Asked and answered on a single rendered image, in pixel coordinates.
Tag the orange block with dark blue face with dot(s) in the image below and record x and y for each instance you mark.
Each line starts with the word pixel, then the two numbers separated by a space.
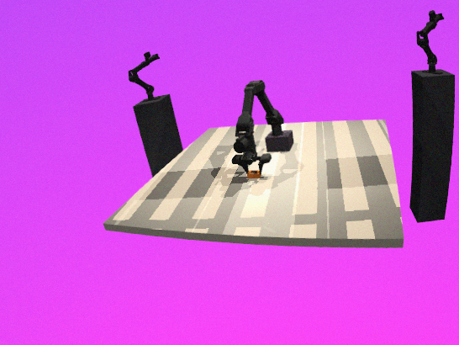
pixel 253 174

